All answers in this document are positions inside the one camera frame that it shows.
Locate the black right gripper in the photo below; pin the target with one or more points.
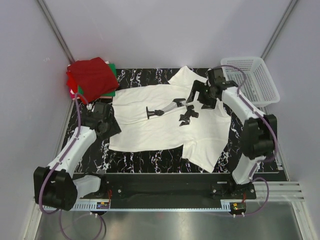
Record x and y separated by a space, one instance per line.
198 86

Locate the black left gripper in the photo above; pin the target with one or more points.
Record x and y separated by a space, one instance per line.
114 130

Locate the white printed t-shirt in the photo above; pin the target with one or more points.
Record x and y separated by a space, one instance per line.
203 139

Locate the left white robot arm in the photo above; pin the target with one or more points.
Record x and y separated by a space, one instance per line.
54 185

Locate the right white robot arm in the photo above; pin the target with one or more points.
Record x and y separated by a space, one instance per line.
258 139

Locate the pink folded t-shirt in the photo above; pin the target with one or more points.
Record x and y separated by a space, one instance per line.
72 96

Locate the dark red folded t-shirt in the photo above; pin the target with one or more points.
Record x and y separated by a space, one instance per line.
75 68

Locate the white plastic basket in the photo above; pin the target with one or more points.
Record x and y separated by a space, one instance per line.
252 74

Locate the green folded t-shirt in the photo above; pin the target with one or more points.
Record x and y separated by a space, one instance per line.
96 80

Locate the bright red folded t-shirt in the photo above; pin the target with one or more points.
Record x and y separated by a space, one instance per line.
71 83

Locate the grey slotted cable duct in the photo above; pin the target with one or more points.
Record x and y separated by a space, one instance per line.
152 205

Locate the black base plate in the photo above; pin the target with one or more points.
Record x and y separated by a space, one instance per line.
169 186

